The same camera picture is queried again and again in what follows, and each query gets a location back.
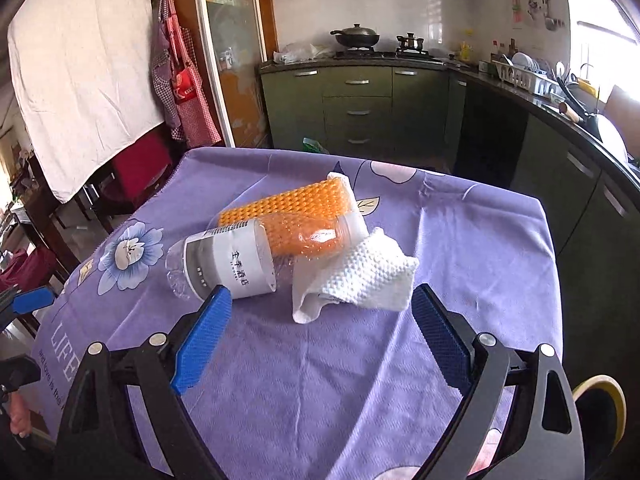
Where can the person's left hand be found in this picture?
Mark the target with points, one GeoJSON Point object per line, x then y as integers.
{"type": "Point", "coordinates": [21, 417]}

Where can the white hanging sheet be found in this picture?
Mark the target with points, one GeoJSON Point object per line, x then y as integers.
{"type": "Point", "coordinates": [85, 75]}

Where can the purple floral tablecloth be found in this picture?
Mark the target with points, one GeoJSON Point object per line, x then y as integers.
{"type": "Point", "coordinates": [325, 390]}

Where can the red checkered apron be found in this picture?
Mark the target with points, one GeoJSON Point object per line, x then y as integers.
{"type": "Point", "coordinates": [192, 90]}

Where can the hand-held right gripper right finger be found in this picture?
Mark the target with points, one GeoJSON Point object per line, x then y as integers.
{"type": "Point", "coordinates": [442, 335]}

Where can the green kitchen cabinets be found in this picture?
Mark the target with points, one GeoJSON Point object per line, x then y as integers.
{"type": "Point", "coordinates": [355, 105]}

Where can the gas stove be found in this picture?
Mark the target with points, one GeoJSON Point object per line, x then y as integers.
{"type": "Point", "coordinates": [385, 53]}

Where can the yellow bottle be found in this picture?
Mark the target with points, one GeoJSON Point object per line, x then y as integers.
{"type": "Point", "coordinates": [466, 51]}

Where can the orange sponge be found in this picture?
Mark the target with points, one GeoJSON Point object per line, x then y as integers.
{"type": "Point", "coordinates": [280, 205]}

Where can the yellow-rimmed trash bin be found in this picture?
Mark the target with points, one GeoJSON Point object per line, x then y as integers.
{"type": "Point", "coordinates": [600, 384]}

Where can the purple checkered apron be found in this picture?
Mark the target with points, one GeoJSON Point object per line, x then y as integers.
{"type": "Point", "coordinates": [162, 65]}

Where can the black wok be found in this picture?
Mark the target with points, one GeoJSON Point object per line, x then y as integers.
{"type": "Point", "coordinates": [356, 36]}

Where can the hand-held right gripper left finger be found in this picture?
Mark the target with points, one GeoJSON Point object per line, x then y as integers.
{"type": "Point", "coordinates": [200, 345]}

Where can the white round plate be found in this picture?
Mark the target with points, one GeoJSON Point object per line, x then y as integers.
{"type": "Point", "coordinates": [612, 140]}

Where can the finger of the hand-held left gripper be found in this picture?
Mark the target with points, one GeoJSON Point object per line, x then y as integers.
{"type": "Point", "coordinates": [30, 301]}

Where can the red chair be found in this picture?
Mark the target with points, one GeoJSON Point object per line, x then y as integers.
{"type": "Point", "coordinates": [142, 167]}

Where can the glass sliding door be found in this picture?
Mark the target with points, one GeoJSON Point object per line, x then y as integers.
{"type": "Point", "coordinates": [230, 50]}

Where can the hanging kitchen utensils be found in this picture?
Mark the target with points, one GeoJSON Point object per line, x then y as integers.
{"type": "Point", "coordinates": [537, 7]}

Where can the white dish rack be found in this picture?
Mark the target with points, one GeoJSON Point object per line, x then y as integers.
{"type": "Point", "coordinates": [525, 75]}

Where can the clear plastic bag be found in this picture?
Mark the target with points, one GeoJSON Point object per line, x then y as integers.
{"type": "Point", "coordinates": [300, 52]}

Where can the clear plastic bottle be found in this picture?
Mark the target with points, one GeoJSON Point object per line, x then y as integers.
{"type": "Point", "coordinates": [230, 260]}

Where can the wooden cutting board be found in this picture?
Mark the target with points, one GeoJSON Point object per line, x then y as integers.
{"type": "Point", "coordinates": [622, 105]}

